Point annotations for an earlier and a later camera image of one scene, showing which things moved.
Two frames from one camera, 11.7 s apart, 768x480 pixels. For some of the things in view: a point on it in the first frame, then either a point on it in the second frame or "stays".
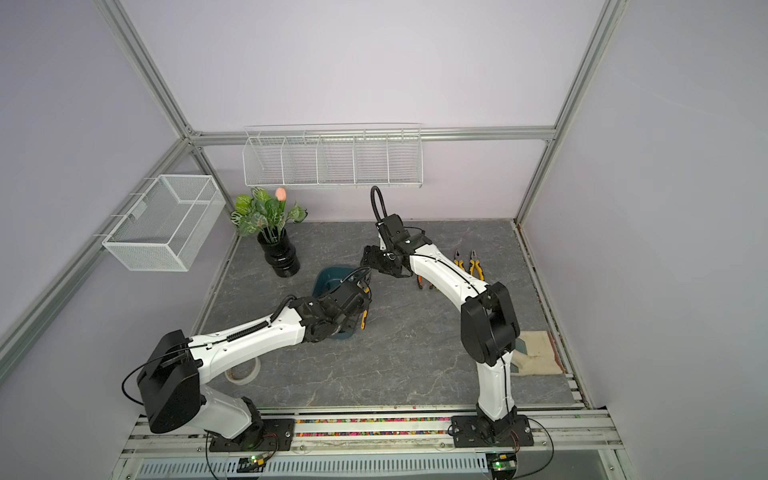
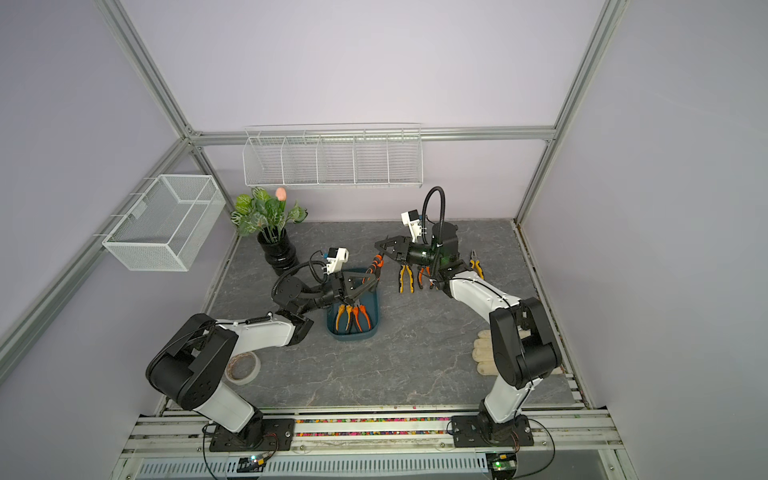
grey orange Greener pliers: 420,282 stays
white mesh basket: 169,224 stays
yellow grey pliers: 365,313 to 401,284
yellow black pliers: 474,261 stays
